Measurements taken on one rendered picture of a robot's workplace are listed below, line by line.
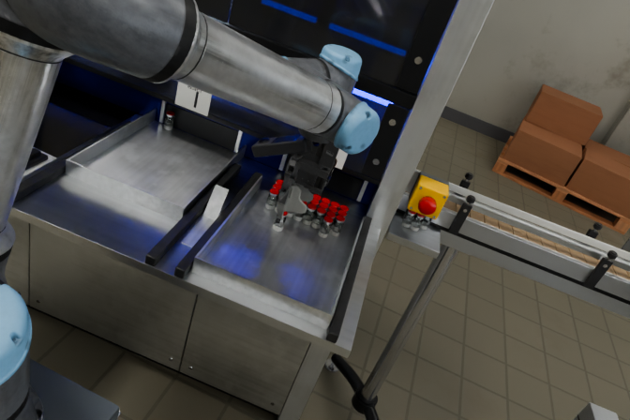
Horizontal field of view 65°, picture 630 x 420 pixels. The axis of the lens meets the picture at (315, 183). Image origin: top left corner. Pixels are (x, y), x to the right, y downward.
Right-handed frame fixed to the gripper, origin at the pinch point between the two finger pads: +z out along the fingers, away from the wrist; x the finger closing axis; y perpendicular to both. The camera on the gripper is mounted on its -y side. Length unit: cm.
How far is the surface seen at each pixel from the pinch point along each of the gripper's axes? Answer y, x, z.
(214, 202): -13.1, -3.8, 2.5
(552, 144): 143, 307, 53
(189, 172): -24.0, 7.3, 5.2
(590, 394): 145, 96, 93
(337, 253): 14.5, 0.1, 5.2
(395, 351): 43, 31, 54
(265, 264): 2.4, -12.2, 5.2
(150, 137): -38.7, 14.9, 5.2
